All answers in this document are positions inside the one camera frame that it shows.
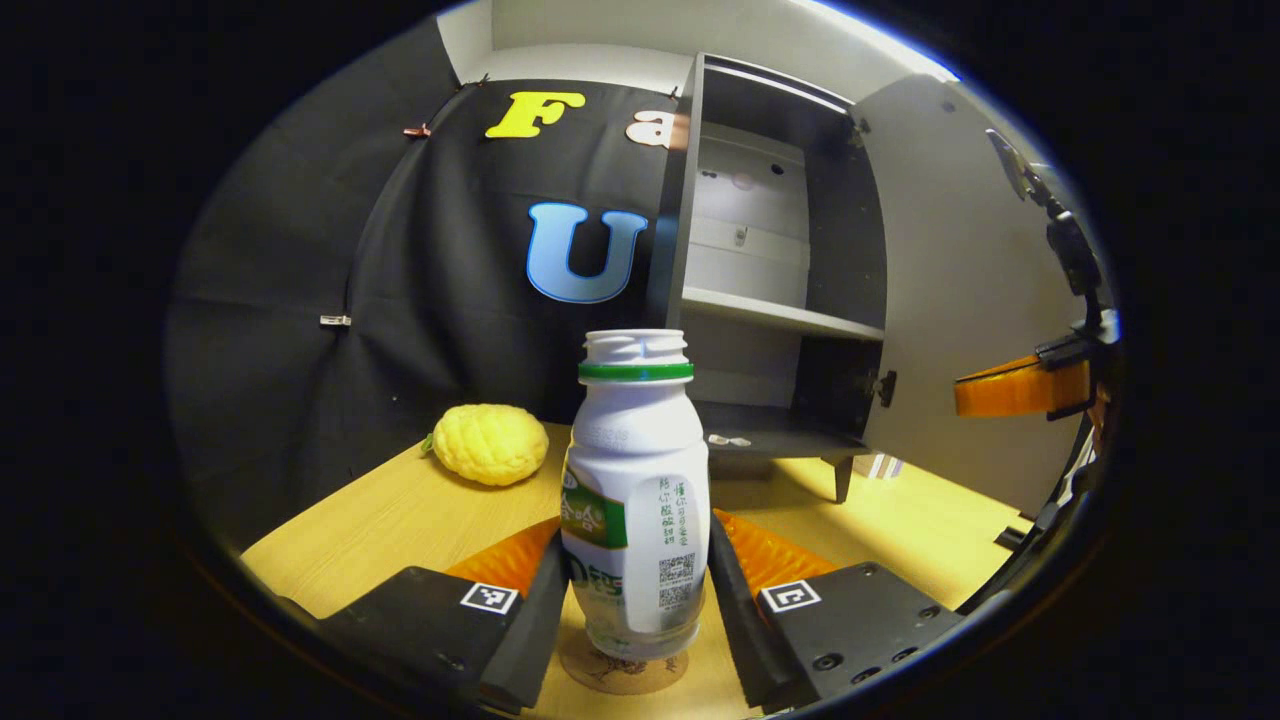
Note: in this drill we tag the grey cabinet door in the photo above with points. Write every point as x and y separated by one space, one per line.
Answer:
960 300

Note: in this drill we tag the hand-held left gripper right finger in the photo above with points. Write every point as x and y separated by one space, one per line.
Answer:
740 620

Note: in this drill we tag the white clip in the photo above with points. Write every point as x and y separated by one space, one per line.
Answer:
336 321

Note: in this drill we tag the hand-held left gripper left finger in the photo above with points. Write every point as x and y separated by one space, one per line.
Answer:
520 640

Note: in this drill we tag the dark grey cabinet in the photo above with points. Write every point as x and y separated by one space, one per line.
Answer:
750 260

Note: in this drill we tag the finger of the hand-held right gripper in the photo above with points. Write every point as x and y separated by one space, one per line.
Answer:
1000 392

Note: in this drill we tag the metal door hinge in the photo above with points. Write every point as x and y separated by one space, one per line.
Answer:
884 388
859 132

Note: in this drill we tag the round brown coaster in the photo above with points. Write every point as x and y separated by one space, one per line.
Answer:
630 675

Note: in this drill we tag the white plastic bottle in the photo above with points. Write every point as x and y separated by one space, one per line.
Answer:
630 480

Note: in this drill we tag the yellow plush toy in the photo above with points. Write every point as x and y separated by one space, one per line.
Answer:
490 445

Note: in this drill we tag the black backdrop cloth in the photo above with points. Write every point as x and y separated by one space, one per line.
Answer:
300 300

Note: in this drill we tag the pink clip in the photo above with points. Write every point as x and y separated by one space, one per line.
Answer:
418 130

